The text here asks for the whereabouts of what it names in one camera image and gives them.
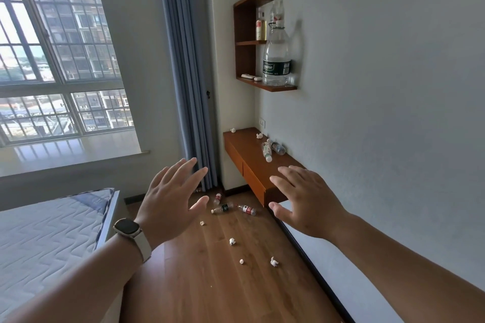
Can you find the yellow bottle with red label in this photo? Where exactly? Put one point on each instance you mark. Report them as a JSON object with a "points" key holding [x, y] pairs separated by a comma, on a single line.
{"points": [[260, 29]]}

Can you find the person's right middle finger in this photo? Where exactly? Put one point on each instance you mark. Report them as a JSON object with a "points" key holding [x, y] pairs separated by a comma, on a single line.
{"points": [[290, 173]]}

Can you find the small bottle with green label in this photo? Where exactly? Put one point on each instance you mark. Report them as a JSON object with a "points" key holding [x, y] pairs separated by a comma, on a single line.
{"points": [[222, 208]]}

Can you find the brown wooden wall shelf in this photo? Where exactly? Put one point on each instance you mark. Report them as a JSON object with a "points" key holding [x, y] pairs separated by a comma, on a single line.
{"points": [[246, 57]]}

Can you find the clear bottle with red label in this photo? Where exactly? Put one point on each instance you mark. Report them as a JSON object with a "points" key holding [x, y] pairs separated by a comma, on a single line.
{"points": [[280, 12]]}

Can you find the small clear plastic bottle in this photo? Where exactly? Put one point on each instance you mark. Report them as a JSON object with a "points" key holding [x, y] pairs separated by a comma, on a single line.
{"points": [[278, 148]]}

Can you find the person's left little finger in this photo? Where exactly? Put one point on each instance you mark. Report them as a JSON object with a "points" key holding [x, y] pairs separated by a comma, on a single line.
{"points": [[157, 179]]}

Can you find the small bottle with red label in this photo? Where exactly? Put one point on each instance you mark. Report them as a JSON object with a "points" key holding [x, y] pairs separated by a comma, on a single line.
{"points": [[247, 210], [218, 198]]}

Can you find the beige smartwatch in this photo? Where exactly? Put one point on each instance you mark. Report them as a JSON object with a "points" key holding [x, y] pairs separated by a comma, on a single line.
{"points": [[130, 231]]}

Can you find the large clear water bottle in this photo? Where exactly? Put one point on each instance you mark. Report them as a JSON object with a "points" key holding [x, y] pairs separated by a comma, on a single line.
{"points": [[276, 54]]}

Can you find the person's right thumb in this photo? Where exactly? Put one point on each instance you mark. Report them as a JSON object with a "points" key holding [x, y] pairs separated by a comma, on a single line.
{"points": [[279, 210]]}

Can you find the person's right hand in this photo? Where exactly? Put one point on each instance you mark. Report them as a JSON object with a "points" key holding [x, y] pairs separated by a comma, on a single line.
{"points": [[312, 205]]}

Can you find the person's left hand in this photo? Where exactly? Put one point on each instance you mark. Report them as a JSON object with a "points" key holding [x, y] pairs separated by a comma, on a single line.
{"points": [[166, 205]]}

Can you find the person's right forearm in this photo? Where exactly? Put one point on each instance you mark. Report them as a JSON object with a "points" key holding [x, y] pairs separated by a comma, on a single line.
{"points": [[409, 277]]}

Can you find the small bottle with white cap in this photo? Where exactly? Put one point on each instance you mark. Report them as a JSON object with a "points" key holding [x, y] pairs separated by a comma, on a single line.
{"points": [[267, 152]]}

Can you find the person's left forearm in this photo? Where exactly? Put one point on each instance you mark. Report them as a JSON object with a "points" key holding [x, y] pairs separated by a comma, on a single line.
{"points": [[72, 285]]}

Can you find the white quilted mattress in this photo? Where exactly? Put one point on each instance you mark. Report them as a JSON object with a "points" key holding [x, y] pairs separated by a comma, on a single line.
{"points": [[41, 243]]}

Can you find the blue-grey curtain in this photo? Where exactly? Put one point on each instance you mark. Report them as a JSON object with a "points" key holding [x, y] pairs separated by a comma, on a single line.
{"points": [[187, 69]]}

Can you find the white remote control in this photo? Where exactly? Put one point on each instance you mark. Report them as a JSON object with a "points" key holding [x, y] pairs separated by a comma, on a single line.
{"points": [[247, 76]]}

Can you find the person's left middle finger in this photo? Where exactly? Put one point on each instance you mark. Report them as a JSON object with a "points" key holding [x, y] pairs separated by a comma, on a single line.
{"points": [[187, 169]]}

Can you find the person's left thumb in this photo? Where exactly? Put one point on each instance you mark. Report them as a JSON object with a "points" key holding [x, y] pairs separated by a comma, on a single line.
{"points": [[199, 206]]}

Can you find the white window sill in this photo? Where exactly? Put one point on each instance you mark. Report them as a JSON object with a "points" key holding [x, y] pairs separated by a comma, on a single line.
{"points": [[68, 152]]}

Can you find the brown wall-mounted drawer desk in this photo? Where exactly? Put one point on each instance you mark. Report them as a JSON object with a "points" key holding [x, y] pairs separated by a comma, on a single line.
{"points": [[252, 163]]}

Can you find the large barred window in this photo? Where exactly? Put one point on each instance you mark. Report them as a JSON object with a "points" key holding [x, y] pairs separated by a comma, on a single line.
{"points": [[57, 54]]}

